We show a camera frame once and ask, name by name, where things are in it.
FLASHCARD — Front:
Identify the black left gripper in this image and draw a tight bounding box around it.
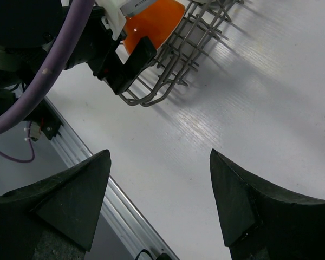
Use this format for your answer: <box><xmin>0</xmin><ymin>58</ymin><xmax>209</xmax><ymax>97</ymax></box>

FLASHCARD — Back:
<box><xmin>65</xmin><ymin>6</ymin><xmax>157</xmax><ymax>95</ymax></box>

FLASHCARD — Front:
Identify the grey wire dish rack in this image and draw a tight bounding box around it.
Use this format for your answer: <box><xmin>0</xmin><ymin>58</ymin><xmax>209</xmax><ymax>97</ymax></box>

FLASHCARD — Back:
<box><xmin>120</xmin><ymin>1</ymin><xmax>244</xmax><ymax>107</ymax></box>

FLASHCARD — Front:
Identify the aluminium mounting rail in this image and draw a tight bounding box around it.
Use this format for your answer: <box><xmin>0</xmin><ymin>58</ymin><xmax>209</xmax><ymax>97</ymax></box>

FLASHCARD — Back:
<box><xmin>43</xmin><ymin>97</ymin><xmax>179</xmax><ymax>260</ymax></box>

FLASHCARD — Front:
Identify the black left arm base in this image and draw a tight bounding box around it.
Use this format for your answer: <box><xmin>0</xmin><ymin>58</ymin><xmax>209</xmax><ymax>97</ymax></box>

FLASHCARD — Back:
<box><xmin>0</xmin><ymin>89</ymin><xmax>64</xmax><ymax>141</ymax></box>

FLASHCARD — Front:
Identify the plain white bowl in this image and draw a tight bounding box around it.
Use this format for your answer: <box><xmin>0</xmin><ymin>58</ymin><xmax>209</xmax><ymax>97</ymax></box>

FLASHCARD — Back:
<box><xmin>123</xmin><ymin>0</ymin><xmax>185</xmax><ymax>55</ymax></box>

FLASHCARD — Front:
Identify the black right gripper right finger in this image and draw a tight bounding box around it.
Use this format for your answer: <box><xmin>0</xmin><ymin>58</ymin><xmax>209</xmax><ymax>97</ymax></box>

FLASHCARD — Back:
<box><xmin>210</xmin><ymin>150</ymin><xmax>325</xmax><ymax>259</ymax></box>

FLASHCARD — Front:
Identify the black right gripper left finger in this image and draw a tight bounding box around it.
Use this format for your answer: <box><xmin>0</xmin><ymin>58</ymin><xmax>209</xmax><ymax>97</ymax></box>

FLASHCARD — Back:
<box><xmin>0</xmin><ymin>149</ymin><xmax>111</xmax><ymax>259</ymax></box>

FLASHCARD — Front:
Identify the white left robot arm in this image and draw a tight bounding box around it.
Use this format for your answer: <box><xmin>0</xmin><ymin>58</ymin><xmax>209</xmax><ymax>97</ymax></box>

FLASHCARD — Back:
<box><xmin>0</xmin><ymin>1</ymin><xmax>157</xmax><ymax>95</ymax></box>

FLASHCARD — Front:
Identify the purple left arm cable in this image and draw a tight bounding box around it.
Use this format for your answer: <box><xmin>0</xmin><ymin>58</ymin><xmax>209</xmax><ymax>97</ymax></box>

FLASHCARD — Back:
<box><xmin>0</xmin><ymin>0</ymin><xmax>95</xmax><ymax>163</ymax></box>

